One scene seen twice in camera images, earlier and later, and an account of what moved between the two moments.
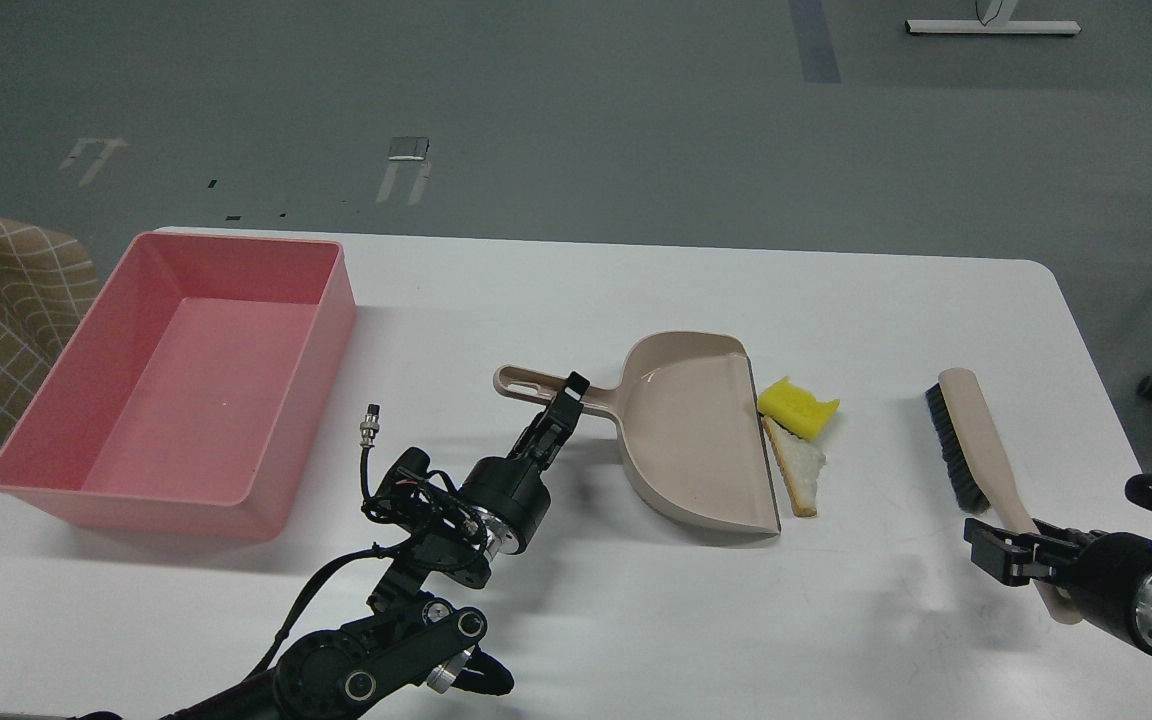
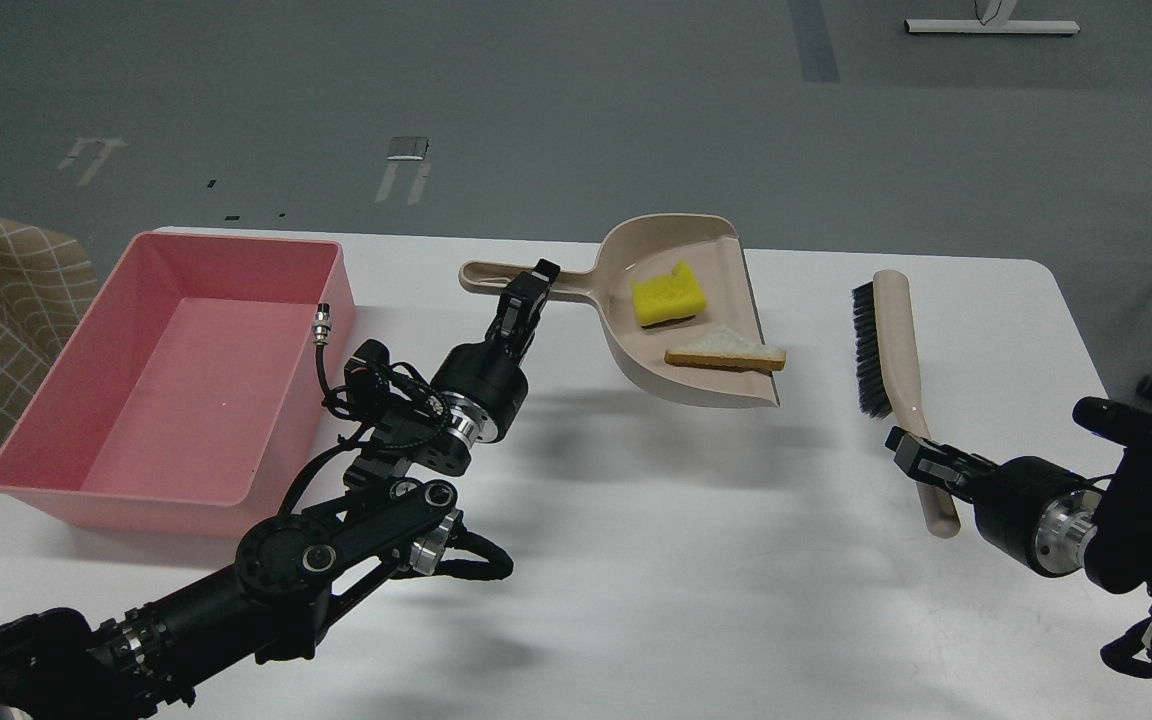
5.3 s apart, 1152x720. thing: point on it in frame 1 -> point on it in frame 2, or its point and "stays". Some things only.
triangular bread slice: [798, 462] -> [724, 346]
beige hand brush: [980, 472] -> [889, 377]
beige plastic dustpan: [690, 426] -> [638, 246]
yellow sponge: [796, 409] -> [669, 299]
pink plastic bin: [181, 398] stays
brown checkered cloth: [9, 291] stays
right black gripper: [1124, 585] -> [1029, 507]
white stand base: [995, 21] stays
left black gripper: [511, 501] -> [485, 377]
